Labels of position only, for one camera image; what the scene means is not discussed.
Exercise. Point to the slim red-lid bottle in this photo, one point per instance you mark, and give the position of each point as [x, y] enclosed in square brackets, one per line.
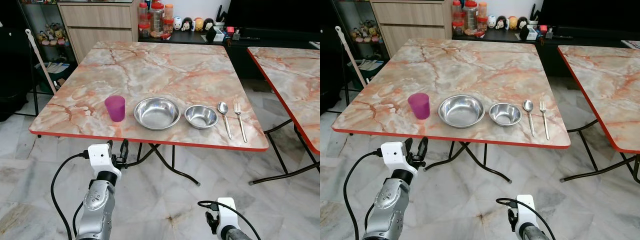
[143, 20]
[456, 17]

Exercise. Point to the small grey bottle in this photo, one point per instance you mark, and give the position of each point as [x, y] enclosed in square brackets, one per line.
[549, 33]
[236, 35]

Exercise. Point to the green plastic bin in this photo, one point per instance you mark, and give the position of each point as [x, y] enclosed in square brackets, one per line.
[371, 70]
[62, 80]

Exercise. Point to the white round figurine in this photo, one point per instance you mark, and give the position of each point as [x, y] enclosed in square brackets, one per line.
[177, 23]
[491, 22]

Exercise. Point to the light wooden drawer cabinet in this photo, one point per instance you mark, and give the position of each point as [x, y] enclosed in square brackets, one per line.
[95, 20]
[410, 17]

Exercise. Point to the large clear red-lid jar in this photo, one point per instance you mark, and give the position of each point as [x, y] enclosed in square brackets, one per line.
[470, 19]
[157, 20]

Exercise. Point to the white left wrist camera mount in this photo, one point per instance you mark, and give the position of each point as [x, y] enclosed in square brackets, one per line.
[393, 152]
[100, 156]

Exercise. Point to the yellow round figurine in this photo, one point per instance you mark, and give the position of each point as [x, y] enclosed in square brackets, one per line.
[198, 24]
[512, 23]

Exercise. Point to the black mouse figurine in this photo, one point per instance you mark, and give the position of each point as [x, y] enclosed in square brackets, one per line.
[209, 25]
[187, 25]
[501, 22]
[522, 23]

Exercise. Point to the orange-lid clear jar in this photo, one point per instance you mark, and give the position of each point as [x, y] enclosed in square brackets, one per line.
[482, 17]
[169, 17]

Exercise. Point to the marble-pattern folding table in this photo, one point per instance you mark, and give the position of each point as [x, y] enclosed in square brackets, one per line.
[450, 70]
[295, 75]
[150, 70]
[605, 75]

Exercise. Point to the large steel bowl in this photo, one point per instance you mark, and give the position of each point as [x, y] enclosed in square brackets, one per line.
[461, 111]
[157, 114]

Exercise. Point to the black box with white label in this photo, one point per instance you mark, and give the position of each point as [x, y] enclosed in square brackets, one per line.
[529, 32]
[216, 34]

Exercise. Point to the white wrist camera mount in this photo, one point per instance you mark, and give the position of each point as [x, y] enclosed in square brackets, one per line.
[100, 156]
[526, 212]
[229, 215]
[393, 152]

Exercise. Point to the purple plastic cup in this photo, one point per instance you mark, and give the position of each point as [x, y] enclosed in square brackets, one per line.
[419, 106]
[115, 109]

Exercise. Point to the small steel bowl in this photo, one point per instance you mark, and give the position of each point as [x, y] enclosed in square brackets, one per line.
[201, 116]
[505, 114]

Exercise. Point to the large black bag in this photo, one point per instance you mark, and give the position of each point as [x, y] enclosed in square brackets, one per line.
[12, 65]
[329, 65]

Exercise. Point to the steel spoon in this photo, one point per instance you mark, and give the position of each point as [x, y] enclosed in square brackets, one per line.
[528, 105]
[223, 107]

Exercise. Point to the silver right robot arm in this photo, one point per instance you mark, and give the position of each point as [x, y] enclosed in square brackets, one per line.
[534, 234]
[235, 235]

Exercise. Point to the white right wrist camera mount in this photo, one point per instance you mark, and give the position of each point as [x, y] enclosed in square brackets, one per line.
[526, 212]
[229, 215]

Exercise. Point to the black metal shelf rack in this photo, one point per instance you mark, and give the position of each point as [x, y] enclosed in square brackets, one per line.
[31, 15]
[345, 12]

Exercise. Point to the black television screen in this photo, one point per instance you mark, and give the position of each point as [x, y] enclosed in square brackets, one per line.
[590, 11]
[275, 12]

